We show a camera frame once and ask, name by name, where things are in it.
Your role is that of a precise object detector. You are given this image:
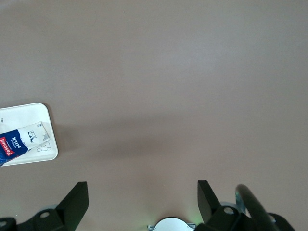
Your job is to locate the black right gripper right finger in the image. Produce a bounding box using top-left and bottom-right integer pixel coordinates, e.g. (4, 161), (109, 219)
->
(196, 180), (251, 231)

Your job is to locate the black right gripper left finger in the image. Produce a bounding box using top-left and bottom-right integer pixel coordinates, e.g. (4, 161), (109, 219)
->
(31, 181), (90, 231)

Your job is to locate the blue white milk carton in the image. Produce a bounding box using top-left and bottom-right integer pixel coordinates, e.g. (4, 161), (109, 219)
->
(0, 121), (51, 167)

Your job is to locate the cream rectangular rabbit tray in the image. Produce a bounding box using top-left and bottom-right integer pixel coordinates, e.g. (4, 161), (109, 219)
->
(0, 103), (59, 167)

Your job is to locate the brown table cover mat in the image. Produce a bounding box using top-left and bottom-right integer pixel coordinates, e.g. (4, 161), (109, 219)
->
(0, 0), (308, 231)

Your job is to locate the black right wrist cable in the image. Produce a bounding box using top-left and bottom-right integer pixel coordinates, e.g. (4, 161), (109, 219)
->
(235, 184), (282, 231)

